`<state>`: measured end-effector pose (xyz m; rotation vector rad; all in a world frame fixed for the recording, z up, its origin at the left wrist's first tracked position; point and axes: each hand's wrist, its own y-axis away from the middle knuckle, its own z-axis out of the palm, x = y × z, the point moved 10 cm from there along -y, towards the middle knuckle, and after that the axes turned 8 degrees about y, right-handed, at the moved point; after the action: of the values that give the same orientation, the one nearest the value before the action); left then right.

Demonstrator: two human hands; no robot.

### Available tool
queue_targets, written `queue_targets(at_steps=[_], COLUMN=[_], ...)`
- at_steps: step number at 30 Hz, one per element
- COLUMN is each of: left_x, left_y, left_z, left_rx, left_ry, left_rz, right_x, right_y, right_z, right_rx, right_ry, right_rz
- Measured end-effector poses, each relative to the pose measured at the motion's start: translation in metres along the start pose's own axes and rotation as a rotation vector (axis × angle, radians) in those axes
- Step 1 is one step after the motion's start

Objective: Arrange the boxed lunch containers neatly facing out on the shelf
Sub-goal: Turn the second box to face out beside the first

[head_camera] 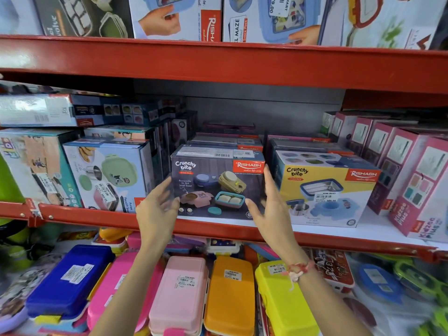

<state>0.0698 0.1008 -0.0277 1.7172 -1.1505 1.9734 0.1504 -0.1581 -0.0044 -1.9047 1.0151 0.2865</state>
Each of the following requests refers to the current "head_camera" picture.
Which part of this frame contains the person's left hand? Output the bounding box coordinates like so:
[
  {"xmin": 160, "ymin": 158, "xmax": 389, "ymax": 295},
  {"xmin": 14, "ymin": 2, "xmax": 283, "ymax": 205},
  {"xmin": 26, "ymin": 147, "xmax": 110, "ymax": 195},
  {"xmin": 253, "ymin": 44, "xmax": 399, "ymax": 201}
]
[{"xmin": 136, "ymin": 176, "xmax": 181, "ymax": 242}]

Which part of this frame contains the yellow snack box package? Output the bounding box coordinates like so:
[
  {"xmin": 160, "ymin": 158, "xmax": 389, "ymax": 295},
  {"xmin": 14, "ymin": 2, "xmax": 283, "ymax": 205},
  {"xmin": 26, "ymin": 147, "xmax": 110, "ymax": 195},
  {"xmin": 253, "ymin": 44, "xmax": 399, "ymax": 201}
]
[{"xmin": 274, "ymin": 150, "xmax": 382, "ymax": 228}]

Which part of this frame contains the dark package with steel containers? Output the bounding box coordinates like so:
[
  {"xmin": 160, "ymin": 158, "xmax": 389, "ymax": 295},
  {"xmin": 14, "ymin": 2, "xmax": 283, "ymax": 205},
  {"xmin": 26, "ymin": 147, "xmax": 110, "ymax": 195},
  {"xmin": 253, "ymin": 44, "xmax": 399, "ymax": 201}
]
[{"xmin": 32, "ymin": 0, "xmax": 134, "ymax": 39}]

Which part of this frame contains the green clip lid container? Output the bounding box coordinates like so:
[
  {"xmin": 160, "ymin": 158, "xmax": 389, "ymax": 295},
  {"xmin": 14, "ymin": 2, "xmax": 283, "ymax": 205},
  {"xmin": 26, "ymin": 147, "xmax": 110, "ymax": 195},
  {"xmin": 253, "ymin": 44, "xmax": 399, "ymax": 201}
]
[{"xmin": 393, "ymin": 260, "xmax": 448, "ymax": 302}]

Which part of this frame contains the teal package with child print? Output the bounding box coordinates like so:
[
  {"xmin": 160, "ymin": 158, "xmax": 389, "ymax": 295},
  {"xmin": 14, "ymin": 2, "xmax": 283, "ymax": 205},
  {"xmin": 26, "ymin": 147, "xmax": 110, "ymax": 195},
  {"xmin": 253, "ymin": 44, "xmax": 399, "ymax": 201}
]
[{"xmin": 0, "ymin": 128, "xmax": 84, "ymax": 209}]

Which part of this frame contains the yellow plastic lunch box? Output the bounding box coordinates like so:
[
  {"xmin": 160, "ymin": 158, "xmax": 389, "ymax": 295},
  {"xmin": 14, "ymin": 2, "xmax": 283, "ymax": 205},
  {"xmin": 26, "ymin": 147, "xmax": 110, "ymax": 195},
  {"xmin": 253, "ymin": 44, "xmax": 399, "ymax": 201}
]
[{"xmin": 254, "ymin": 260, "xmax": 320, "ymax": 336}]

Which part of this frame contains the red and white thread wristband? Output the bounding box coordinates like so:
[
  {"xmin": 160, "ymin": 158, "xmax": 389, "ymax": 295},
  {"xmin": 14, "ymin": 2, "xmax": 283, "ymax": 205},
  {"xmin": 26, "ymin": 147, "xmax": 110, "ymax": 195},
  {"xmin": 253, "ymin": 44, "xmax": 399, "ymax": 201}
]
[{"xmin": 286, "ymin": 260, "xmax": 316, "ymax": 291}]

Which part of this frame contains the stack of dark flat packages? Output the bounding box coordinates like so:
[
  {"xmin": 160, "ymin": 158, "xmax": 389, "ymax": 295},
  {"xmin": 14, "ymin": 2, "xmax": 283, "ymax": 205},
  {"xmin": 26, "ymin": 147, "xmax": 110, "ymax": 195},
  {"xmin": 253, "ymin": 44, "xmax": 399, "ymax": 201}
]
[
  {"xmin": 265, "ymin": 133, "xmax": 355, "ymax": 172},
  {"xmin": 188, "ymin": 122, "xmax": 264, "ymax": 153}
]

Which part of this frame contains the blue plastic lunch box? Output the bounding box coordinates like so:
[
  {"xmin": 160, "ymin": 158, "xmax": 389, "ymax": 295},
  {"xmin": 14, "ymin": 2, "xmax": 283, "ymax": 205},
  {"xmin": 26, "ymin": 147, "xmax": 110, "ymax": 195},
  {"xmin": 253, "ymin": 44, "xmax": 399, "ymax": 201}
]
[{"xmin": 26, "ymin": 244, "xmax": 116, "ymax": 319}]

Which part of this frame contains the green lunch box package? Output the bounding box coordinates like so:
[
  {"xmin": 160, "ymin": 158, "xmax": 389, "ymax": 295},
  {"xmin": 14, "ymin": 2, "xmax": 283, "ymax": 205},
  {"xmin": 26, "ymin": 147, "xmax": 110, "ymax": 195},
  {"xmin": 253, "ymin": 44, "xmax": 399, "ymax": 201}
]
[{"xmin": 62, "ymin": 138, "xmax": 155, "ymax": 214}]

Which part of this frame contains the dark grey snack box package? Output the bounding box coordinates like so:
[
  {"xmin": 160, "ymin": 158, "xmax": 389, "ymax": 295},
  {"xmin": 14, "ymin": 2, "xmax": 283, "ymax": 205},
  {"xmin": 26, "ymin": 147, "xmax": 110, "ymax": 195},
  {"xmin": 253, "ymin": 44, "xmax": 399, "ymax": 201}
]
[{"xmin": 170, "ymin": 144, "xmax": 266, "ymax": 221}]

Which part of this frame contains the blue round lid container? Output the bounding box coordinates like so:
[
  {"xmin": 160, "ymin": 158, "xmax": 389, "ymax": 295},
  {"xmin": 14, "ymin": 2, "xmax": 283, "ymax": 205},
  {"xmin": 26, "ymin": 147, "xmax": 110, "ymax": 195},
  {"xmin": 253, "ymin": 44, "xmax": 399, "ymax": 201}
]
[{"xmin": 356, "ymin": 264, "xmax": 404, "ymax": 305}]

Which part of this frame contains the person's left forearm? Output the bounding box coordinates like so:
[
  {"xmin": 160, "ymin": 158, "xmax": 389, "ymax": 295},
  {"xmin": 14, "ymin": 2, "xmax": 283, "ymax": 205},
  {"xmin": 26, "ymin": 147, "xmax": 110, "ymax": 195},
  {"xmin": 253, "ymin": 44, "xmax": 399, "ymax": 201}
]
[{"xmin": 89, "ymin": 238, "xmax": 173, "ymax": 336}]

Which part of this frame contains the purple printed pencil case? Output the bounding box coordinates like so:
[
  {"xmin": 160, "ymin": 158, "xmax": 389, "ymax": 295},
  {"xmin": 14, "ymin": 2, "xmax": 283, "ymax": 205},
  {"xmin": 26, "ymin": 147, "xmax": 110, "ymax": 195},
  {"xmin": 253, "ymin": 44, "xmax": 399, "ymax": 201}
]
[{"xmin": 0, "ymin": 255, "xmax": 64, "ymax": 333}]

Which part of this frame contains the white package with blue tiffin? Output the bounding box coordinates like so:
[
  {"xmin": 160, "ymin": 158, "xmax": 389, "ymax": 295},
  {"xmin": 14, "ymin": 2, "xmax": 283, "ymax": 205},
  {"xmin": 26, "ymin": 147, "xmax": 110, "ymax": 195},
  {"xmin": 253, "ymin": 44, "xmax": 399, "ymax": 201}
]
[
  {"xmin": 128, "ymin": 0, "xmax": 223, "ymax": 42},
  {"xmin": 223, "ymin": 0, "xmax": 330, "ymax": 45}
]

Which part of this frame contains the person's right forearm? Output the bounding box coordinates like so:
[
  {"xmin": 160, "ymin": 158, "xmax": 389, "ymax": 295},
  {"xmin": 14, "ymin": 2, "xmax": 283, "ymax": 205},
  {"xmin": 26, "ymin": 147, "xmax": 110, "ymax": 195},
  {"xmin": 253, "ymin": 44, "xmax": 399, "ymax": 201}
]
[{"xmin": 290, "ymin": 264, "xmax": 374, "ymax": 336}]

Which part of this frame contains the long white and blue package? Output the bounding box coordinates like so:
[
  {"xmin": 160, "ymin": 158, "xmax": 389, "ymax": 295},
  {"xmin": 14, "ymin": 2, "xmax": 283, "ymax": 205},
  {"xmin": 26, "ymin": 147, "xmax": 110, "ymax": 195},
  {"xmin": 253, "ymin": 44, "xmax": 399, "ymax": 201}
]
[{"xmin": 0, "ymin": 94, "xmax": 122, "ymax": 128}]

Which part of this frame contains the pale blue package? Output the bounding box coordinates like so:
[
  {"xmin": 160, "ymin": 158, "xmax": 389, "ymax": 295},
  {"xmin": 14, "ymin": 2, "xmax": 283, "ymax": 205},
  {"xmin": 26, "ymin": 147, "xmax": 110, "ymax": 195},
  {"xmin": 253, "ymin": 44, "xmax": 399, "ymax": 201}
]
[{"xmin": 0, "ymin": 0, "xmax": 45, "ymax": 36}]

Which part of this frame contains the red and white printed case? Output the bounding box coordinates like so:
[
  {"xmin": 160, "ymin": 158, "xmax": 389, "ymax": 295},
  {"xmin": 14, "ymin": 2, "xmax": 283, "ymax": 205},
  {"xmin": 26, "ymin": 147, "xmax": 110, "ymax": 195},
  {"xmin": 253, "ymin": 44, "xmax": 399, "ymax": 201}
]
[{"xmin": 311, "ymin": 248, "xmax": 356, "ymax": 295}]

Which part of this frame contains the orange plastic lunch box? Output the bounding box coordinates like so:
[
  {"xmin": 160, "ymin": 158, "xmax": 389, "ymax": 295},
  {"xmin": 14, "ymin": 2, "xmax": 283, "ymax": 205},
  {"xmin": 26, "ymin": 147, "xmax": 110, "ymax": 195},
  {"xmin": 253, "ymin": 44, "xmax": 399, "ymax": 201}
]
[{"xmin": 203, "ymin": 255, "xmax": 256, "ymax": 336}]

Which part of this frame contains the red metal shelf board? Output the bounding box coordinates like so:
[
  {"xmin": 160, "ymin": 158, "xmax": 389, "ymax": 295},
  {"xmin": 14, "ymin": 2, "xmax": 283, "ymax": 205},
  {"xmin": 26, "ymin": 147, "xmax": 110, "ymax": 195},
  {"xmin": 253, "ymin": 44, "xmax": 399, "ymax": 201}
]
[
  {"xmin": 0, "ymin": 34, "xmax": 448, "ymax": 95},
  {"xmin": 0, "ymin": 199, "xmax": 448, "ymax": 263}
]

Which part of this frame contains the magenta plastic lunch box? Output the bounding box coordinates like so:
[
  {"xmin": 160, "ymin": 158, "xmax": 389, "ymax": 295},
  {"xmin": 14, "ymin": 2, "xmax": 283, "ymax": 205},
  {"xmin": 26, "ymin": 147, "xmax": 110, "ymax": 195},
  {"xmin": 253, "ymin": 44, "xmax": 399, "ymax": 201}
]
[{"xmin": 87, "ymin": 251, "xmax": 166, "ymax": 333}]

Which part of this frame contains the row of pink lunch packages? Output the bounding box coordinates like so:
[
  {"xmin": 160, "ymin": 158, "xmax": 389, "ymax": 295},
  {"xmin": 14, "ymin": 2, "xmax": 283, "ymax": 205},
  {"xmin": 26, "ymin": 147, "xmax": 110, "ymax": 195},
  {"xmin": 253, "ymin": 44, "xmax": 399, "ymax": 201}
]
[{"xmin": 321, "ymin": 110, "xmax": 448, "ymax": 244}]

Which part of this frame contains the person's right hand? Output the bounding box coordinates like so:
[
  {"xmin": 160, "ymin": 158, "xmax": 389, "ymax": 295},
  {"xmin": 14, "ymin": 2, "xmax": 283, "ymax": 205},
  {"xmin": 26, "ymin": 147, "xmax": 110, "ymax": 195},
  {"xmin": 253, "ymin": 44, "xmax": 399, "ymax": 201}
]
[{"xmin": 245, "ymin": 164, "xmax": 304, "ymax": 268}]

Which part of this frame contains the light pink plastic lunch box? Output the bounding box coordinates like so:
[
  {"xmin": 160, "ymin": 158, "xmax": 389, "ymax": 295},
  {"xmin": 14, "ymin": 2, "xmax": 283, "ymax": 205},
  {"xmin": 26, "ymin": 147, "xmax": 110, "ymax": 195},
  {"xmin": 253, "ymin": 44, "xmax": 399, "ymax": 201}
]
[{"xmin": 148, "ymin": 255, "xmax": 209, "ymax": 336}]

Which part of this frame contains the stack of small dark packages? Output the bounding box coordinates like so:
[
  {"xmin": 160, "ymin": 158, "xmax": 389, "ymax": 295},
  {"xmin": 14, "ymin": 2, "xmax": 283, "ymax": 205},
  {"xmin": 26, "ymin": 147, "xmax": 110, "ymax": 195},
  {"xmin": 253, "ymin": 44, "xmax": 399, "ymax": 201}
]
[{"xmin": 121, "ymin": 97, "xmax": 199, "ymax": 172}]

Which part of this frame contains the white package with red tiffin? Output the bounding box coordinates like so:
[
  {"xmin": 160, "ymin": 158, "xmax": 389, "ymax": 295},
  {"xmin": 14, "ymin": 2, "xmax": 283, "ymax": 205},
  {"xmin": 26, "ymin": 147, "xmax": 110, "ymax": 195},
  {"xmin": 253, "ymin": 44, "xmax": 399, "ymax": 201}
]
[{"xmin": 318, "ymin": 0, "xmax": 448, "ymax": 50}]

